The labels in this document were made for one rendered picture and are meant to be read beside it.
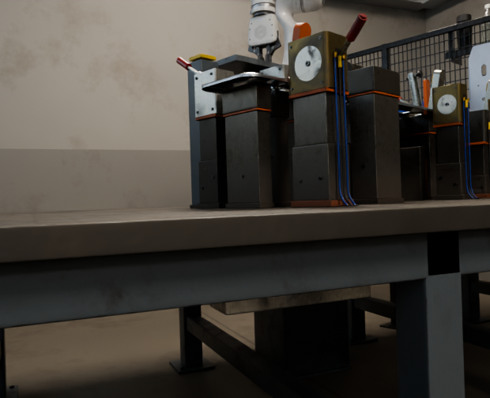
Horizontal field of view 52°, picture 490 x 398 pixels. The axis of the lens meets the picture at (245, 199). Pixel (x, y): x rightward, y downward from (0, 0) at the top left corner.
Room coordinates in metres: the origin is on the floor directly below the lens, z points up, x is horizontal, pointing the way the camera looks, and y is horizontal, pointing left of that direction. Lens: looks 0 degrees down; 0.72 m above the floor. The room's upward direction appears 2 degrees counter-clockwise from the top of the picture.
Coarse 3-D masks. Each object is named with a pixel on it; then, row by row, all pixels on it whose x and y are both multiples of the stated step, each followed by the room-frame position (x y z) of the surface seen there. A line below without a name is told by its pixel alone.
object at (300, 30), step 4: (296, 24) 1.12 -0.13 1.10; (300, 24) 1.11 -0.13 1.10; (304, 24) 1.11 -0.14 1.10; (308, 24) 1.12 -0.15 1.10; (296, 28) 1.11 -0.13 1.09; (300, 28) 1.10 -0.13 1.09; (304, 28) 1.11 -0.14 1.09; (308, 28) 1.12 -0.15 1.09; (296, 32) 1.11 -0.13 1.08; (300, 32) 1.11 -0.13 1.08; (304, 32) 1.12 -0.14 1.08; (308, 32) 1.12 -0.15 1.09; (292, 36) 1.12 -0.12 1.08; (296, 36) 1.11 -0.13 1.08; (300, 36) 1.11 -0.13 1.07; (304, 36) 1.12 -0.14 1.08; (292, 40) 1.12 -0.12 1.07; (288, 76) 1.13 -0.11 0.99; (288, 80) 1.13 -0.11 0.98
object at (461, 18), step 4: (460, 16) 2.53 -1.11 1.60; (464, 16) 2.52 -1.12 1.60; (468, 16) 2.52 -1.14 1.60; (456, 20) 2.56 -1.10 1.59; (460, 20) 2.53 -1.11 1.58; (464, 20) 2.52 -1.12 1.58; (468, 20) 2.52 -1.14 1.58; (468, 28) 2.51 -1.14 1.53; (472, 28) 2.53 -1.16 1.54; (456, 32) 2.56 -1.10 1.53; (460, 32) 2.53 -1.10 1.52; (468, 32) 2.51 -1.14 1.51; (472, 32) 2.53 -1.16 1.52; (468, 36) 2.52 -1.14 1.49; (472, 36) 2.53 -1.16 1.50; (460, 40) 2.53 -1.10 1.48; (468, 40) 2.52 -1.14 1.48; (460, 44) 2.53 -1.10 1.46; (468, 44) 2.52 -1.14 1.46; (460, 48) 2.54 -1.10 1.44
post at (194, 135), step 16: (192, 64) 1.52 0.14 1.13; (208, 64) 1.51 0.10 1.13; (192, 80) 1.53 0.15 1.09; (192, 96) 1.53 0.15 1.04; (192, 112) 1.53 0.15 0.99; (192, 128) 1.53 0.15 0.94; (192, 144) 1.53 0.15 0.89; (192, 160) 1.54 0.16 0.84; (192, 176) 1.54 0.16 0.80; (192, 192) 1.54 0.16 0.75
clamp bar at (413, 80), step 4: (412, 72) 2.05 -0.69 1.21; (420, 72) 2.04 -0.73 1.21; (408, 76) 2.06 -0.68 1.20; (412, 76) 2.05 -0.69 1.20; (416, 76) 2.05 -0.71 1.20; (420, 76) 2.04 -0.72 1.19; (412, 80) 2.05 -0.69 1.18; (416, 80) 2.07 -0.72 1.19; (412, 84) 2.05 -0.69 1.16; (416, 84) 2.07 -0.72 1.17; (412, 88) 2.05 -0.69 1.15; (416, 88) 2.07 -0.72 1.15; (412, 92) 2.05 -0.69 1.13; (416, 92) 2.04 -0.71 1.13; (412, 96) 2.05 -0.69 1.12; (416, 96) 2.04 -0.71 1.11; (420, 96) 2.06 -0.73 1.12; (416, 100) 2.04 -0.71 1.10; (420, 100) 2.06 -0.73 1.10; (416, 104) 2.04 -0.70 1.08; (420, 104) 2.06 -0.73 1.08
